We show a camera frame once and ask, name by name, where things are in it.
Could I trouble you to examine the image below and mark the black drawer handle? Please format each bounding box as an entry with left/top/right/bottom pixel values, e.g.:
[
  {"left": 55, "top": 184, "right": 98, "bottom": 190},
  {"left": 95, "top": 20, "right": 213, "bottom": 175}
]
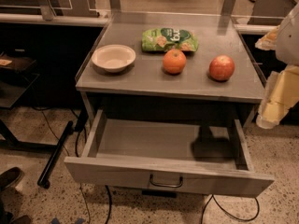
[{"left": 149, "top": 175, "right": 183, "bottom": 189}]

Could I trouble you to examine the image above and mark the black cable floor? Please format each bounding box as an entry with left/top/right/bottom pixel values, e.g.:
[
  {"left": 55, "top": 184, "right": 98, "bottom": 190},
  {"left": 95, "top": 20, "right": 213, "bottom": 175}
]
[
  {"left": 32, "top": 106, "right": 113, "bottom": 224},
  {"left": 199, "top": 193, "right": 261, "bottom": 224}
]

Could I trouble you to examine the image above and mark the white bowl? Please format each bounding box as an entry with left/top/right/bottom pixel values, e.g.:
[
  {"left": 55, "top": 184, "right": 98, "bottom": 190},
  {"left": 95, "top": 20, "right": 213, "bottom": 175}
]
[{"left": 92, "top": 45, "right": 135, "bottom": 73}]

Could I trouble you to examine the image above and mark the green snack bag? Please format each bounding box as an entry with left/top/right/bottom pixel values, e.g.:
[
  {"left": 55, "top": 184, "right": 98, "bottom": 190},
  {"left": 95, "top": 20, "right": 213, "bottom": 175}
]
[{"left": 141, "top": 28, "right": 198, "bottom": 52}]

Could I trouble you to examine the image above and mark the black side table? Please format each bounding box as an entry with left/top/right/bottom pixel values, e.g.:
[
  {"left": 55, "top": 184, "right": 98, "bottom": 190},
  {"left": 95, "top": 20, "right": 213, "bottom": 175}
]
[{"left": 0, "top": 51, "right": 56, "bottom": 152}]

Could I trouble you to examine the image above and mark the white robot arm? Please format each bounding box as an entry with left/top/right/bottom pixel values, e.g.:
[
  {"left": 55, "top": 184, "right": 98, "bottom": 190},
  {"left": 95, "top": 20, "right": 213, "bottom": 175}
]
[{"left": 255, "top": 5, "right": 299, "bottom": 129}]

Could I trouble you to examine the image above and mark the black cable right floor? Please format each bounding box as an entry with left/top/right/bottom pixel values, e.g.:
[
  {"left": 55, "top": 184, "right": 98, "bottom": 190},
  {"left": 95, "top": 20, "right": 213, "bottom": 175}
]
[{"left": 199, "top": 193, "right": 261, "bottom": 224}]

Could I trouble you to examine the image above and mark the black table leg bar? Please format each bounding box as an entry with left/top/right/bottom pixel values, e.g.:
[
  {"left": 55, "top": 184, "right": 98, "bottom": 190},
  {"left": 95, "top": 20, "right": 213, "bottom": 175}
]
[{"left": 37, "top": 121, "right": 73, "bottom": 189}]

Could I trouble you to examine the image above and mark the grey top drawer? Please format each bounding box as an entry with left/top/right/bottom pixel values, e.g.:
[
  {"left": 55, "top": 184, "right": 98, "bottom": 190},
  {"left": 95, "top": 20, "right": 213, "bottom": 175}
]
[{"left": 64, "top": 111, "right": 274, "bottom": 197}]

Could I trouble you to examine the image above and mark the red apple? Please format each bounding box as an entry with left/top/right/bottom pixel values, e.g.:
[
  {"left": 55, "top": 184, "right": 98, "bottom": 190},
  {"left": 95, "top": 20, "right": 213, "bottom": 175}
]
[{"left": 208, "top": 55, "right": 235, "bottom": 81}]

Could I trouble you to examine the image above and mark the orange fruit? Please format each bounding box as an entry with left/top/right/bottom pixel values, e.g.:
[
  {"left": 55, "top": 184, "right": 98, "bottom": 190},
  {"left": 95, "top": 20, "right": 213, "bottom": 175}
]
[{"left": 163, "top": 49, "right": 187, "bottom": 75}]

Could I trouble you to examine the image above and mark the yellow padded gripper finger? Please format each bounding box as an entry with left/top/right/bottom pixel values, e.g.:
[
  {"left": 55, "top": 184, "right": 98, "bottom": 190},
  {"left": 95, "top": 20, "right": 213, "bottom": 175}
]
[
  {"left": 256, "top": 65, "right": 299, "bottom": 129},
  {"left": 255, "top": 26, "right": 279, "bottom": 50}
]

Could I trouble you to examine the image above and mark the dark shoe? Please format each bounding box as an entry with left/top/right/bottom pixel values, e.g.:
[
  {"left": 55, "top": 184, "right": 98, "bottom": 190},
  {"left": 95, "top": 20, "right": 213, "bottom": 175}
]
[
  {"left": 8, "top": 215, "right": 32, "bottom": 224},
  {"left": 0, "top": 167, "right": 22, "bottom": 191}
]

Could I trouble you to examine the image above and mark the black cable left floor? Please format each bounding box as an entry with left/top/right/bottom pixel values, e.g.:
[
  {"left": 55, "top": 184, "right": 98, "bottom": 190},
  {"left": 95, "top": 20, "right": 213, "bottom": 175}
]
[{"left": 32, "top": 106, "right": 113, "bottom": 224}]

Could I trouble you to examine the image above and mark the grey drawer cabinet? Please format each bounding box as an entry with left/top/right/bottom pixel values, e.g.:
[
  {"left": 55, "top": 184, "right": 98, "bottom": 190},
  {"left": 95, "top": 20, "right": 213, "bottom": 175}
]
[{"left": 75, "top": 11, "right": 274, "bottom": 198}]

